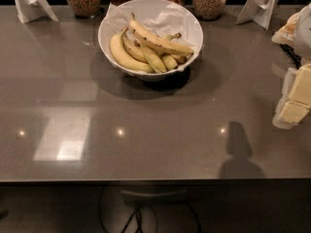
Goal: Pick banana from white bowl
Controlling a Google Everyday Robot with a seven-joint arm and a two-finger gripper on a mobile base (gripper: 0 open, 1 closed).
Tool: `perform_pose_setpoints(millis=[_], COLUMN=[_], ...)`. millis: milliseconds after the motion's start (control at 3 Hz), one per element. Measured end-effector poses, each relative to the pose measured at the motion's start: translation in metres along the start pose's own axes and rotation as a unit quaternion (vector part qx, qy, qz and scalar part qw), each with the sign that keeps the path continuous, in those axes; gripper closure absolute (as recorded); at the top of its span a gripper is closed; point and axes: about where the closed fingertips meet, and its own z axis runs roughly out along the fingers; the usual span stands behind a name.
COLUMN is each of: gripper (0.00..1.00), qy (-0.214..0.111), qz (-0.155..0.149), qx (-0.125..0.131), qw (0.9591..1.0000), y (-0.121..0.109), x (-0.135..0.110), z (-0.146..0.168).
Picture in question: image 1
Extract small right yellow banana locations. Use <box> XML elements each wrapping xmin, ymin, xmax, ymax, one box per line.
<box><xmin>161</xmin><ymin>33</ymin><xmax>188</xmax><ymax>71</ymax></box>

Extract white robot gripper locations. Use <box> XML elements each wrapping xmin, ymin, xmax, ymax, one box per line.
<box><xmin>271</xmin><ymin>3</ymin><xmax>311</xmax><ymax>129</ymax></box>

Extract rightmost glass grain jar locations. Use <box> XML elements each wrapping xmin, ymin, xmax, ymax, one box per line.
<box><xmin>192</xmin><ymin>0</ymin><xmax>226</xmax><ymax>20</ymax></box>

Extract white bowl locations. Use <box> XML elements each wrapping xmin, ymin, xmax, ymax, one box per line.
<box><xmin>97</xmin><ymin>0</ymin><xmax>205</xmax><ymax>83</ymax></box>

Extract large left yellow banana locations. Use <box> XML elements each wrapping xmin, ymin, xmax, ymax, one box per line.
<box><xmin>110</xmin><ymin>27</ymin><xmax>154</xmax><ymax>73</ymax></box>

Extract white paper stand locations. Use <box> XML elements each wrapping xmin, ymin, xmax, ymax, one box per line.
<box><xmin>236</xmin><ymin>0</ymin><xmax>279</xmax><ymax>30</ymax></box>
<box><xmin>15</xmin><ymin>0</ymin><xmax>58</xmax><ymax>23</ymax></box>

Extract white paper liner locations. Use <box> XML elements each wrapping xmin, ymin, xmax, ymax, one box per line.
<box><xmin>104</xmin><ymin>2</ymin><xmax>204</xmax><ymax>73</ymax></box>

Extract black cables under table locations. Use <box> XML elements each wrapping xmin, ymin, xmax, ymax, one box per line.
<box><xmin>97</xmin><ymin>184</ymin><xmax>202</xmax><ymax>233</ymax></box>

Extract middle yellow banana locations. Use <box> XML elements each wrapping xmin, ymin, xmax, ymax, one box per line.
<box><xmin>122</xmin><ymin>37</ymin><xmax>147</xmax><ymax>63</ymax></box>

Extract spotted yellow banana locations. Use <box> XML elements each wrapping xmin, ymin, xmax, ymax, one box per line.
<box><xmin>128</xmin><ymin>14</ymin><xmax>193</xmax><ymax>56</ymax></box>

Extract right white paper stand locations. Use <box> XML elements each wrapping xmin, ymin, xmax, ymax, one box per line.
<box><xmin>236</xmin><ymin>0</ymin><xmax>279</xmax><ymax>30</ymax></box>

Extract left white paper stand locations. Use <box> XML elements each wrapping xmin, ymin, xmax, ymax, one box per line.
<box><xmin>15</xmin><ymin>0</ymin><xmax>58</xmax><ymax>23</ymax></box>

